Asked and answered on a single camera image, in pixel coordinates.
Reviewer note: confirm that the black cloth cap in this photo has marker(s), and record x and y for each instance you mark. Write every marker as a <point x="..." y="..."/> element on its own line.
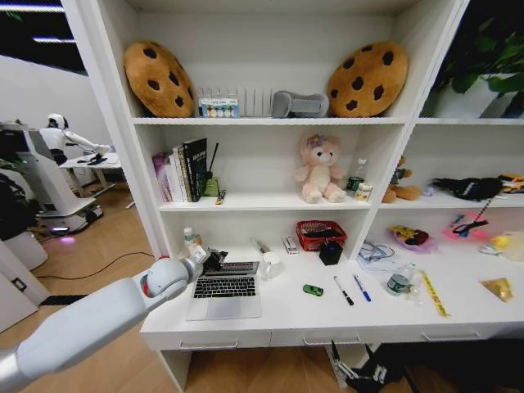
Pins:
<point x="471" y="188"/>

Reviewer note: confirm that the grey neck pillow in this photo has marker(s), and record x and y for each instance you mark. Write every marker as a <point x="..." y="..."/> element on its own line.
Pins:
<point x="299" y="104"/>

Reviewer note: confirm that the yellow toy vehicle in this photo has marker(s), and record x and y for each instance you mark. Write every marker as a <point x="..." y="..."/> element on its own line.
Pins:
<point x="513" y="183"/>

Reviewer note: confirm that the green toy car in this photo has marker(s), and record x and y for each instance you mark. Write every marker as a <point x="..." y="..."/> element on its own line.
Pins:
<point x="313" y="290"/>

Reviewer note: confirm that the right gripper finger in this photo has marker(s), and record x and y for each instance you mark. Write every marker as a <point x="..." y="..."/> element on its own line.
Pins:
<point x="340" y="366"/>
<point x="370" y="353"/>

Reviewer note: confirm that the purple tray with toys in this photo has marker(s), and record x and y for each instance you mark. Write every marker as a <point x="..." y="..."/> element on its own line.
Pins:
<point x="413" y="238"/>

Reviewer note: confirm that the white wheeled machine base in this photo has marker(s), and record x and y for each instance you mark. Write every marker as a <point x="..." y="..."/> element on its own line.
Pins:
<point x="53" y="192"/>

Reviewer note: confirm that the white mug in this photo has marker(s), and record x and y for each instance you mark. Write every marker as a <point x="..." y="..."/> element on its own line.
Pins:
<point x="271" y="266"/>

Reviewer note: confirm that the red plastic basket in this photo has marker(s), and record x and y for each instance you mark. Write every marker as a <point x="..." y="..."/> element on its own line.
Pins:
<point x="311" y="237"/>

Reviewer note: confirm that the blue printed carton box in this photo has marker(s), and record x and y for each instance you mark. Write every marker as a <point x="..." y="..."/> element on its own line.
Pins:
<point x="219" y="108"/>

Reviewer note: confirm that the brown plush bear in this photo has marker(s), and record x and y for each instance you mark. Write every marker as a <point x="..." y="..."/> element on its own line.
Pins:
<point x="401" y="186"/>

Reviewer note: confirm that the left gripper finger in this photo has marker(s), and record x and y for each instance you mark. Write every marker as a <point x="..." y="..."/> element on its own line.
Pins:
<point x="218" y="266"/>
<point x="220" y="254"/>

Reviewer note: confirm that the white fluffy cloth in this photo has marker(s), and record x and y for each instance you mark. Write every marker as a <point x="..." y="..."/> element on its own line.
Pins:
<point x="516" y="245"/>

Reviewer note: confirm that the clear glass hourglass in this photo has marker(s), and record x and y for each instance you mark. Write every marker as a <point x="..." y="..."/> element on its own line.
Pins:
<point x="361" y="168"/>

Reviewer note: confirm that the white planter pot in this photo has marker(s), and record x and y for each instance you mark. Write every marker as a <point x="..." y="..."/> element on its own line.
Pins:
<point x="471" y="100"/>

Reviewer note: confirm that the green reed diffuser bottle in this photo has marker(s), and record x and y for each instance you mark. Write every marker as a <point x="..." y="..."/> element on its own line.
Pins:
<point x="212" y="184"/>

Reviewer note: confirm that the yellow rubber duck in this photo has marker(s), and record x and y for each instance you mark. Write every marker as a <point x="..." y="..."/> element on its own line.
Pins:
<point x="497" y="243"/>

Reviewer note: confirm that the purple book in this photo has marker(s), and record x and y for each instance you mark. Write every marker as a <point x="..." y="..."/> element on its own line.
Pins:
<point x="163" y="178"/>

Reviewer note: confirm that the white shelving desk unit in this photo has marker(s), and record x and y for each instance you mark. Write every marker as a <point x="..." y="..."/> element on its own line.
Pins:
<point x="270" y="163"/>

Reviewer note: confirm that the green potted plant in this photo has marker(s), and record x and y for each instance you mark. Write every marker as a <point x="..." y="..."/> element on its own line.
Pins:
<point x="487" y="49"/>

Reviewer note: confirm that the black book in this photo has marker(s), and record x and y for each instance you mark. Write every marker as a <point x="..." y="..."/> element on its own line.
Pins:
<point x="195" y="170"/>

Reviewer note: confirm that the crumpled clear plastic wrap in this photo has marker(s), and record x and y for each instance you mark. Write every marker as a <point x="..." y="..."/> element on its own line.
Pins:
<point x="415" y="294"/>

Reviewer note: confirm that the blue pen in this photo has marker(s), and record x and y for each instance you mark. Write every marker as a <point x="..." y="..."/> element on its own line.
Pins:
<point x="362" y="288"/>

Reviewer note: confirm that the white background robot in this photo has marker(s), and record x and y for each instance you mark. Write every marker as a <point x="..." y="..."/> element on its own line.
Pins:
<point x="65" y="137"/>

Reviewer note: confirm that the white standing desk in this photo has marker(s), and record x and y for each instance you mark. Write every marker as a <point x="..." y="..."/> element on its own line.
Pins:
<point x="92" y="163"/>

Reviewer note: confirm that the pink plush cat toy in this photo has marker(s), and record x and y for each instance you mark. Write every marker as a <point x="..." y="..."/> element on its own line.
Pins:
<point x="321" y="172"/>

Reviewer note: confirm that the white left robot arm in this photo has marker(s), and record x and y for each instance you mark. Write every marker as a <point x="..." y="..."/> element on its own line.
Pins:
<point x="94" y="315"/>

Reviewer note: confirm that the white book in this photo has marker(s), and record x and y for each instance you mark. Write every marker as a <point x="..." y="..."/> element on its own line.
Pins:
<point x="178" y="174"/>

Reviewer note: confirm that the black hexagonal pen holder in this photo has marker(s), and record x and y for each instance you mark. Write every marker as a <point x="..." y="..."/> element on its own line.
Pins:
<point x="331" y="254"/>

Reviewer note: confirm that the silver laptop with black keys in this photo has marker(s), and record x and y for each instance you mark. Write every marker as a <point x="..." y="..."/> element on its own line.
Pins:
<point x="226" y="292"/>

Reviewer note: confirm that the white yellow small jar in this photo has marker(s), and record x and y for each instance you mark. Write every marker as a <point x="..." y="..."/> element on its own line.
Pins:
<point x="364" y="192"/>

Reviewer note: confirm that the crushed clear water bottle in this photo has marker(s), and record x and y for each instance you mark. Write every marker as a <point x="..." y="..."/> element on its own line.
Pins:
<point x="399" y="281"/>

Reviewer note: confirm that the gold foil packet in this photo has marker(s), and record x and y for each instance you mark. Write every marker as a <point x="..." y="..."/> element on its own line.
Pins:
<point x="498" y="288"/>

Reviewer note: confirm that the pink tray with black glasses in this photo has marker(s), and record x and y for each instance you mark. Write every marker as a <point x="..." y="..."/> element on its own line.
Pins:
<point x="466" y="228"/>

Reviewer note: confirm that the black floor mat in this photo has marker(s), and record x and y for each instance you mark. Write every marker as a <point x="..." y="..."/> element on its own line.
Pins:
<point x="63" y="299"/>

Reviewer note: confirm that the dark green can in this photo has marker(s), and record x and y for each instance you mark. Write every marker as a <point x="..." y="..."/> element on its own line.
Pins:
<point x="354" y="183"/>

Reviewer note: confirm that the black white marker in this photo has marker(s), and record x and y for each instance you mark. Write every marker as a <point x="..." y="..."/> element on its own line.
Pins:
<point x="344" y="291"/>

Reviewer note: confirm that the yellow measuring strip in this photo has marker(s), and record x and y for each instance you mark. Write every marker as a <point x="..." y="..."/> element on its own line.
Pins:
<point x="435" y="294"/>

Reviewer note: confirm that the brown cookie plush pillow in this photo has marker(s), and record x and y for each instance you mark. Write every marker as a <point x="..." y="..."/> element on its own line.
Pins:
<point x="157" y="79"/>
<point x="366" y="79"/>

